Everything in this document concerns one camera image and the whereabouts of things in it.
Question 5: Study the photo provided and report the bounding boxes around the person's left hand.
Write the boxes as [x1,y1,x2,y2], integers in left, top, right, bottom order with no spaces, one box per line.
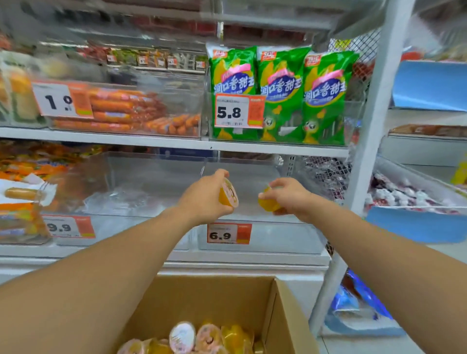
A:
[177,168,235,228]

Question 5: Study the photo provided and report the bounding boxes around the person's right hand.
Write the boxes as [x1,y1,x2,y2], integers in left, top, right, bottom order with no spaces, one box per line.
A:
[257,177,323,224]

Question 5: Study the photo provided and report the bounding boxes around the yellow jelly cup pink lid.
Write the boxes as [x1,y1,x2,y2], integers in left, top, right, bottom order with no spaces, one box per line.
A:
[218,177,240,209]
[258,186,284,213]

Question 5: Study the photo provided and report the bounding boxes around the brown cardboard box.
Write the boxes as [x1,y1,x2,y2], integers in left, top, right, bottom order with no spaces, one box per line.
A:
[113,274,321,354]

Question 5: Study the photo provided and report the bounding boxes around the pile of yellow jelly cups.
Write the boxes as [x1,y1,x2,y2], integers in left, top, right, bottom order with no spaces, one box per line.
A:
[116,320,267,354]

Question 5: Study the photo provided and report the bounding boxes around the person's right forearm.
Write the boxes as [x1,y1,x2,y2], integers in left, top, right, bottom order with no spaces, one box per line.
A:
[308,193,467,354]

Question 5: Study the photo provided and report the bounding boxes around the person's left forearm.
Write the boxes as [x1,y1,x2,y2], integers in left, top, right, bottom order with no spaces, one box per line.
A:
[0,208,196,354]

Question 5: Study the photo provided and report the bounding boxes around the orange white price tag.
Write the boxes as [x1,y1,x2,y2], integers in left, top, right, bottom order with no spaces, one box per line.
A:
[207,222,253,246]
[42,214,96,240]
[32,81,95,119]
[214,93,266,129]

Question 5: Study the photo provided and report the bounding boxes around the crumpled clear plastic bag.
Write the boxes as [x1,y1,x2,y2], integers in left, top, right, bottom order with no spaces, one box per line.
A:
[78,180,183,219]

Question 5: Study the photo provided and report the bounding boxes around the pile of white red candies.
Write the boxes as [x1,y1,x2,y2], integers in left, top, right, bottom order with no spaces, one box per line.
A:
[366,171,467,216]

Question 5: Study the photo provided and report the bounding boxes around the green sausage packet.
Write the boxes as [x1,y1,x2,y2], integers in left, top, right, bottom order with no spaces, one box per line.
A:
[206,43,258,141]
[302,51,360,145]
[256,45,311,143]

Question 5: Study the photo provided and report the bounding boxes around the blue snack bags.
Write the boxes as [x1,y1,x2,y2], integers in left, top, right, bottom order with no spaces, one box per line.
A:
[324,268,406,329]

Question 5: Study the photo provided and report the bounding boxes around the row of small snack packets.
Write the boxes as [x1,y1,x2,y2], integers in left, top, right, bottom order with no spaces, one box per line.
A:
[74,42,209,72]

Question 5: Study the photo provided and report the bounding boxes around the light blue plastic tray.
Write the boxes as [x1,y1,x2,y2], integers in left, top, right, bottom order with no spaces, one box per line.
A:
[391,60,467,112]

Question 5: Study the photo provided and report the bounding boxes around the white sausage packet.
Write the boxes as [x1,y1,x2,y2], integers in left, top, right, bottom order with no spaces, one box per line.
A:
[0,174,58,206]

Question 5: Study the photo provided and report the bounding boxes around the pile of orange snack packets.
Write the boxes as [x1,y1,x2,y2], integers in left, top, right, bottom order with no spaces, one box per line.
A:
[0,140,110,243]

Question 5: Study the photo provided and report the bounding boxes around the white wire mesh panel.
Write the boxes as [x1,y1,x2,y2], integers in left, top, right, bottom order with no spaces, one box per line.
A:
[283,29,382,205]

